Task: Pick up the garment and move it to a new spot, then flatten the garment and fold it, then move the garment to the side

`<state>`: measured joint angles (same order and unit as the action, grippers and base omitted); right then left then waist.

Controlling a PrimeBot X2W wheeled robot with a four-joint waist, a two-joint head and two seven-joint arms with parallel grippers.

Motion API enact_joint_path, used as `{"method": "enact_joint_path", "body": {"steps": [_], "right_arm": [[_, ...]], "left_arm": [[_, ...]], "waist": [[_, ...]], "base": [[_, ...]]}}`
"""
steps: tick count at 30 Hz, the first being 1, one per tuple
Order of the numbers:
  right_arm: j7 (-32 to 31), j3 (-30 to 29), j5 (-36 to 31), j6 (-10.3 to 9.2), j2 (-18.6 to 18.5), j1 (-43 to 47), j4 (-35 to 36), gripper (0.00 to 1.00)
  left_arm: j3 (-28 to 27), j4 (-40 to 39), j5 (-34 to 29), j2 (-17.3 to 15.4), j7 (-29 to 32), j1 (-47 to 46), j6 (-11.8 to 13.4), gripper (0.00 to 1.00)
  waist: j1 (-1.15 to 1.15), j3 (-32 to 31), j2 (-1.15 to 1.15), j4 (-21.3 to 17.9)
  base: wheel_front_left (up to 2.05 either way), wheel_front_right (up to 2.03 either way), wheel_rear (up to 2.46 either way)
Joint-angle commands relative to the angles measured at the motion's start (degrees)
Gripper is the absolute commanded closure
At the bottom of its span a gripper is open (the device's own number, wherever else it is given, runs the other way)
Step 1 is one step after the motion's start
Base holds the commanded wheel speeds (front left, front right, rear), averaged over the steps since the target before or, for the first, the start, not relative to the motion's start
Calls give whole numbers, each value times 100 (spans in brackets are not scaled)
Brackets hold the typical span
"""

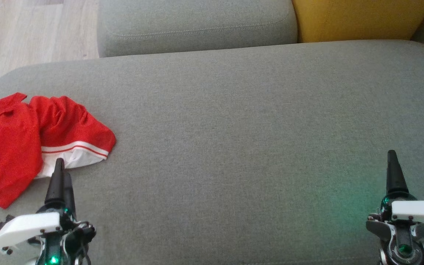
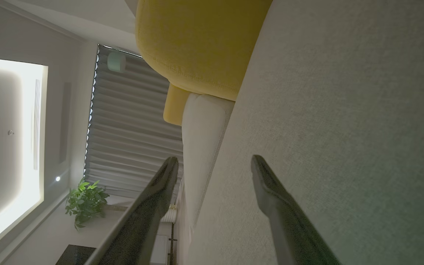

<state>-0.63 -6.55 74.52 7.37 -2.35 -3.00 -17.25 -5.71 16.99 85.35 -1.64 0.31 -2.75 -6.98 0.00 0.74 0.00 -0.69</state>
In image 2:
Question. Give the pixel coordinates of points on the light grey sofa back cushion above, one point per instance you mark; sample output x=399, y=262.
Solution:
x=202, y=140

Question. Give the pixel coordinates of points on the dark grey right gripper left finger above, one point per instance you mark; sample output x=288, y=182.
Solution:
x=138, y=228

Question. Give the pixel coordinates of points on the black wall television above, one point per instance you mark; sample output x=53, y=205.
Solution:
x=76, y=255

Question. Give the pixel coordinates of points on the green potted plant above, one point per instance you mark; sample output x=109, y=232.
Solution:
x=86, y=202

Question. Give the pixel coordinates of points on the large yellow cushion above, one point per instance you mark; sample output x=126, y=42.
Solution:
x=197, y=40

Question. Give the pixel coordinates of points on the grey pleated curtain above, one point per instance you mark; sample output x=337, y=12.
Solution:
x=131, y=140

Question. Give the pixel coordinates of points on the long ceiling air vent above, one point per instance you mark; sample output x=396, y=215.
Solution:
x=36, y=125

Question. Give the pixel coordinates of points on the grey fabric sofa seat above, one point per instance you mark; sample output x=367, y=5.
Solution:
x=344, y=129

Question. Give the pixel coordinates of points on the white ribbed basket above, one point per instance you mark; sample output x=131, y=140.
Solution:
x=168, y=215

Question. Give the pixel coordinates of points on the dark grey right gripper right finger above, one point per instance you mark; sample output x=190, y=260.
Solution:
x=289, y=228

